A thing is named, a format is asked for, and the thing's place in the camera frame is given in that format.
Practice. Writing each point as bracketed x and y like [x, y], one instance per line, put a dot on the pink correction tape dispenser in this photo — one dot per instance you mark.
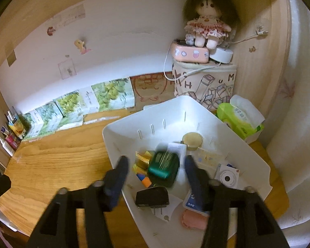
[193, 220]

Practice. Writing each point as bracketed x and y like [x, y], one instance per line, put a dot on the round white charger puck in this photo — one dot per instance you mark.
[221, 55]

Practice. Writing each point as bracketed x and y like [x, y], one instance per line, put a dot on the pink tube bottle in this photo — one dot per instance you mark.
[11, 138]

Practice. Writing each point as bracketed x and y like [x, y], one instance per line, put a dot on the white curved plastic holder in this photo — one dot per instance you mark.
[165, 213]

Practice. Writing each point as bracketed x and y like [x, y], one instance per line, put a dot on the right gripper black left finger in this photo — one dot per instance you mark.
[114, 181]

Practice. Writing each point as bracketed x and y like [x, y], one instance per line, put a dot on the white instant camera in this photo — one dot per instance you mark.
[227, 175]

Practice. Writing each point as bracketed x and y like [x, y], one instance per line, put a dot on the white spray bottle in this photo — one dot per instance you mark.
[7, 147]

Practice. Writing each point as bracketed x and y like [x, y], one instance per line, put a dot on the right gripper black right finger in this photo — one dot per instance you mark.
[198, 180]

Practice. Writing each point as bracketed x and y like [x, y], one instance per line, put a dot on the multicolour Rubik's cube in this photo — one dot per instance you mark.
[140, 167]

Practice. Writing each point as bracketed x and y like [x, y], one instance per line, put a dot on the brown-haired rag doll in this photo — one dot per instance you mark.
[208, 22]

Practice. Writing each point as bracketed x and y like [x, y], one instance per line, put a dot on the red mushroom wall sticker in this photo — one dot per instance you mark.
[50, 31]

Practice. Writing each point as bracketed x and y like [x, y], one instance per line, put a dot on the small white lidded box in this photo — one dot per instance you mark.
[149, 106]

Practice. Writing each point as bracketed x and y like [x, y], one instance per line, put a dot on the green wet wipes pack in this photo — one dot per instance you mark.
[242, 117]

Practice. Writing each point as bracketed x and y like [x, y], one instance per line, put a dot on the black power adapter plug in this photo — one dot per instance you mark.
[153, 197]

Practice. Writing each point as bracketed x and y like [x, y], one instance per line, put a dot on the grape print cardboard sheets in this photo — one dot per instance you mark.
[70, 109]

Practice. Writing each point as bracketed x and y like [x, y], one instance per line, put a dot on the white 33W charger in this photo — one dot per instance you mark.
[178, 148]

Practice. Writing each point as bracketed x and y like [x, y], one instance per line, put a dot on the brown cardboard panel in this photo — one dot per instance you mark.
[151, 89]

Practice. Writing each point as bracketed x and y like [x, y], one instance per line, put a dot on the pink square wall sticker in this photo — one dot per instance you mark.
[67, 69]

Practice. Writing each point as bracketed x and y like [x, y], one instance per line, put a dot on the yellow bear wall hook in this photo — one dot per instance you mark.
[81, 46]

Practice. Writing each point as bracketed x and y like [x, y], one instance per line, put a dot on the green perfume bottle gold cap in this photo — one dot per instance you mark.
[163, 168]

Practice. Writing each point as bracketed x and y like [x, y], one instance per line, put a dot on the beige printed fabric bag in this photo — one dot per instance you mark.
[209, 84]

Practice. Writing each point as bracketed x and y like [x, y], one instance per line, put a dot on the blue dental floss box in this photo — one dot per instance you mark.
[190, 204]

